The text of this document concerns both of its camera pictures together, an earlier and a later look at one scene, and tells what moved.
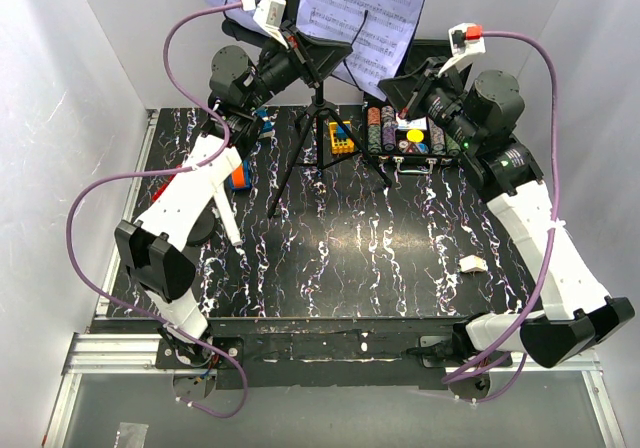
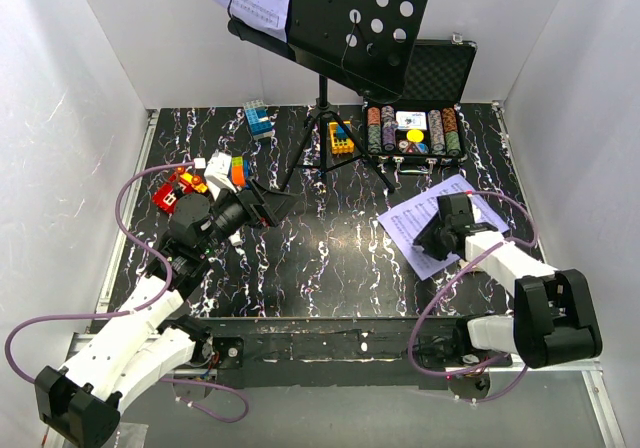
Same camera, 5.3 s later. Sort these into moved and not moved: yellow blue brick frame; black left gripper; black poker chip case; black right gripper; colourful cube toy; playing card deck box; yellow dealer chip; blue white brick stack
Moved: black right gripper; black left gripper
Not moved: colourful cube toy; black poker chip case; blue white brick stack; yellow dealer chip; yellow blue brick frame; playing card deck box
